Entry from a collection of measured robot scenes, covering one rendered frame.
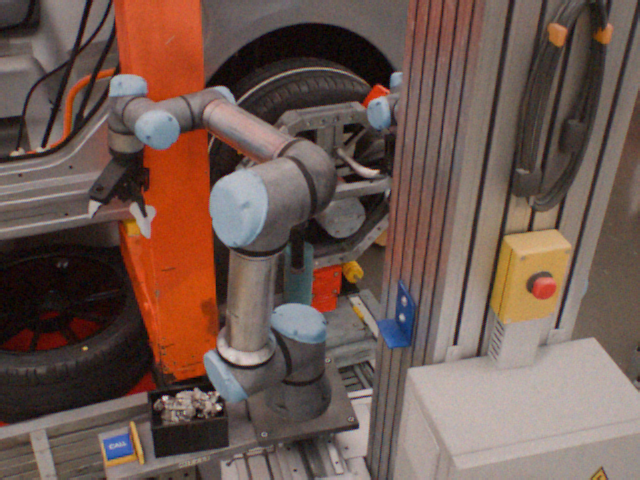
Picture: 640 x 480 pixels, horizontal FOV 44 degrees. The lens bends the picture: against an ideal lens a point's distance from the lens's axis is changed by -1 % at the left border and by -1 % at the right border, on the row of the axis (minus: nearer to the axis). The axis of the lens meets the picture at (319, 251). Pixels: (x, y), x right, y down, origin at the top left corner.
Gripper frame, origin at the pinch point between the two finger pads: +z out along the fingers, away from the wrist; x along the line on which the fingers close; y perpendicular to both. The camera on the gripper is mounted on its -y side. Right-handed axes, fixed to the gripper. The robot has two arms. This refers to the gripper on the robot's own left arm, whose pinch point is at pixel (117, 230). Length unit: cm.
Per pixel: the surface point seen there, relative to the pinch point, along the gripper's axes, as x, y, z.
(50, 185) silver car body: 47, 40, 21
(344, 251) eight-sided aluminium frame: -35, 82, 37
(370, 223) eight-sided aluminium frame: -39, 91, 29
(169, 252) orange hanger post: -5.4, 15.8, 12.4
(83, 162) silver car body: 41, 48, 15
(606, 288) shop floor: -132, 191, 79
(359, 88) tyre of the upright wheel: -28, 87, -16
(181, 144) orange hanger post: -6.0, 16.4, -17.0
